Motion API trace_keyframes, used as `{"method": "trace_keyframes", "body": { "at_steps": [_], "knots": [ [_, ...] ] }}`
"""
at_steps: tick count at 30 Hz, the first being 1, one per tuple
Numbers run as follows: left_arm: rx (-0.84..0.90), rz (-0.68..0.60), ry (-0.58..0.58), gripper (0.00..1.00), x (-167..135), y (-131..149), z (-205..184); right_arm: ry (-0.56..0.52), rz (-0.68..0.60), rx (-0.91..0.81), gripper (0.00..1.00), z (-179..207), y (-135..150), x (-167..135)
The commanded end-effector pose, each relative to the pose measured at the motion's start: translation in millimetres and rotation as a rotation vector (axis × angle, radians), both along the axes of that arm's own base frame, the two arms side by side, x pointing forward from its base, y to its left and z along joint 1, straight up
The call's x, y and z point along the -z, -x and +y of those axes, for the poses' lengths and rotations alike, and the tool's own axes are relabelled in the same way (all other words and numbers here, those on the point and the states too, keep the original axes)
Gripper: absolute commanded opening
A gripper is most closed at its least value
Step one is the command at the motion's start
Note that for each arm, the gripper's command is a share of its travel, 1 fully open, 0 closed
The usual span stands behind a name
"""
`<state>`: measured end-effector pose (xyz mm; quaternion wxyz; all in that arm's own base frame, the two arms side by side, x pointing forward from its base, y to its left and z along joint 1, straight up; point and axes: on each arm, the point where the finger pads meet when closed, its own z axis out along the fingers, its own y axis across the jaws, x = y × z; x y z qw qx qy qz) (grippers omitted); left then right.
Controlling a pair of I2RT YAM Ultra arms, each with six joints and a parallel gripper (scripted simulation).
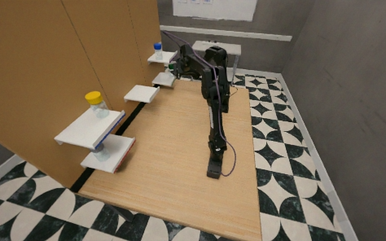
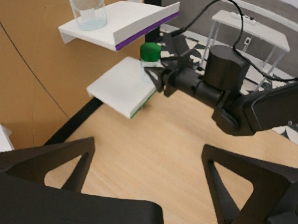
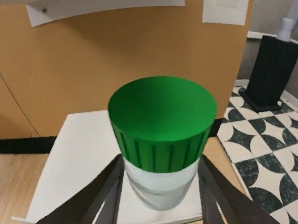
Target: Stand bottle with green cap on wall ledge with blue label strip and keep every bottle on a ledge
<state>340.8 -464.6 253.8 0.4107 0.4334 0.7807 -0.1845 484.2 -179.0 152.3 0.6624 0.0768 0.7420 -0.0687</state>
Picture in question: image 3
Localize tan wooden wall panel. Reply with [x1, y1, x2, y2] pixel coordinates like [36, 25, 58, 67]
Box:
[0, 0, 254, 154]

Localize white bottle with green cap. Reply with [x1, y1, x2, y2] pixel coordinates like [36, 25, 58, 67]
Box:
[107, 76, 217, 211]

